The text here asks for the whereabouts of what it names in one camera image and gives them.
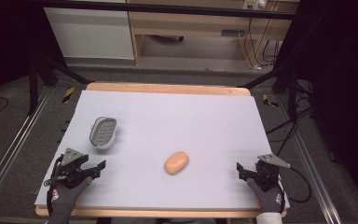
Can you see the grey soap dish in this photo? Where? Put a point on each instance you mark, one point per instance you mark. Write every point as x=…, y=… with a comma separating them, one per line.
x=103, y=132

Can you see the black metal stand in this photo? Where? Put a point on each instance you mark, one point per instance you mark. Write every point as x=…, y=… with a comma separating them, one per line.
x=292, y=87
x=33, y=84

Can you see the wooden table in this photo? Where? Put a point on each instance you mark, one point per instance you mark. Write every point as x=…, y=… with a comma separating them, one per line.
x=167, y=88

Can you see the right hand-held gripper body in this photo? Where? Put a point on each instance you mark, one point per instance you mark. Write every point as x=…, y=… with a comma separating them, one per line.
x=268, y=174

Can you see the pale grey table mat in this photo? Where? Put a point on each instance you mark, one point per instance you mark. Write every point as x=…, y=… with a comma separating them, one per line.
x=174, y=124

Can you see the light wooden desk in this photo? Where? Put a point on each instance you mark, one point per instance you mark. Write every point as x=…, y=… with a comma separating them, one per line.
x=192, y=25

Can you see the person's right hand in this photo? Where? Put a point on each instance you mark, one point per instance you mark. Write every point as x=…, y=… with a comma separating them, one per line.
x=270, y=200

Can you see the aluminium floor rail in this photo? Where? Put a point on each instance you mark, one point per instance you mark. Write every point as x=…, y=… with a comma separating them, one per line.
x=310, y=168
x=15, y=143

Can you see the black metal crossbar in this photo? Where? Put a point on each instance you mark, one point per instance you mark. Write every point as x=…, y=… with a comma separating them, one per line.
x=167, y=8

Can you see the black curtain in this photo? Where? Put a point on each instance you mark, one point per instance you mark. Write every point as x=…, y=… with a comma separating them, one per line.
x=341, y=77
x=6, y=40

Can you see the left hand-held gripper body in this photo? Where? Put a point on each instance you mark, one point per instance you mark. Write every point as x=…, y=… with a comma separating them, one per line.
x=70, y=169

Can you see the white cabinet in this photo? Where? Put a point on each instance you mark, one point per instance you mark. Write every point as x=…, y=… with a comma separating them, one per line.
x=90, y=32

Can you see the yellow black floor marker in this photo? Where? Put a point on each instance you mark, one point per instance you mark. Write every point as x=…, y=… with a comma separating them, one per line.
x=68, y=95
x=268, y=101

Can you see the white power strip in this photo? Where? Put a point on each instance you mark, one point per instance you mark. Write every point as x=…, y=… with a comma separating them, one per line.
x=254, y=3

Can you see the person's left hand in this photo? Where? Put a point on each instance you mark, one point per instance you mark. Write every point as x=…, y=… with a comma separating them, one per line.
x=62, y=199

